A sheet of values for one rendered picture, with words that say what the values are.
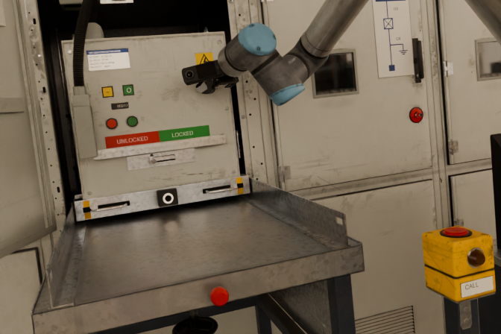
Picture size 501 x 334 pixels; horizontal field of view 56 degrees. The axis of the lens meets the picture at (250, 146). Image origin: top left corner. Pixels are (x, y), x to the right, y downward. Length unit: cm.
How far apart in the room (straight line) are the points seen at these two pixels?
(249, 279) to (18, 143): 82
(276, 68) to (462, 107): 98
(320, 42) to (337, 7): 11
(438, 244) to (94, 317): 59
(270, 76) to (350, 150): 61
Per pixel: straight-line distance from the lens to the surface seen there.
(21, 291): 159
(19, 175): 146
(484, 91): 206
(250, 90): 158
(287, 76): 121
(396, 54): 182
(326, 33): 122
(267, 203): 141
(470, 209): 205
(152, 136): 148
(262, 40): 120
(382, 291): 189
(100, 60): 148
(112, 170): 148
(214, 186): 151
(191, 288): 89
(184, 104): 149
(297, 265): 94
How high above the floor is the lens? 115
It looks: 5 degrees down
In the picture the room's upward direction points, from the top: 6 degrees counter-clockwise
